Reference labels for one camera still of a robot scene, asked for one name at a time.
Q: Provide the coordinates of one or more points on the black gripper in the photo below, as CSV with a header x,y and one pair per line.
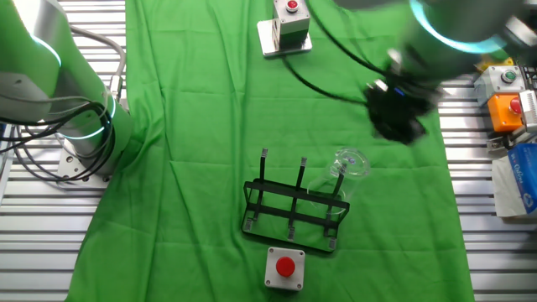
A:
x,y
398,98

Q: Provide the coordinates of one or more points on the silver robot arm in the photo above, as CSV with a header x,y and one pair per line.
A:
x,y
25,63

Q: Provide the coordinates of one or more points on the orange box red button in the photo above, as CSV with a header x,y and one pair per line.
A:
x,y
501,113

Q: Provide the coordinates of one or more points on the grey box green button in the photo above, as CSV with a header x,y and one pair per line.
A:
x,y
501,81

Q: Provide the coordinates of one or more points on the blue white packet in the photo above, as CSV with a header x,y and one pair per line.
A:
x,y
501,189

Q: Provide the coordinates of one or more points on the white ribbed device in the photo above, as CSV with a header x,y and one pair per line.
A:
x,y
529,111

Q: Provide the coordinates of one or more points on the blue tissue pack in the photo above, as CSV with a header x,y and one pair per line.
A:
x,y
524,176

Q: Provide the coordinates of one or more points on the black keyboard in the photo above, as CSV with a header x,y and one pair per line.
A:
x,y
530,77

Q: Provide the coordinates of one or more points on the grey box small red button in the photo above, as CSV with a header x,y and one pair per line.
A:
x,y
291,19

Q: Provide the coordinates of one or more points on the red button box rear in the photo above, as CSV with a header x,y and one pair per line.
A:
x,y
265,35

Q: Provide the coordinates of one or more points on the grey box large red button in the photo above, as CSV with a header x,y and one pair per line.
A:
x,y
285,267

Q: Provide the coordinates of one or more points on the green cloth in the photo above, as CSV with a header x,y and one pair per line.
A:
x,y
189,126

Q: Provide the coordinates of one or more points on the silver metal bracket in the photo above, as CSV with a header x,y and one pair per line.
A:
x,y
501,140

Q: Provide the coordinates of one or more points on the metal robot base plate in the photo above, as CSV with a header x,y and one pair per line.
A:
x,y
69,165

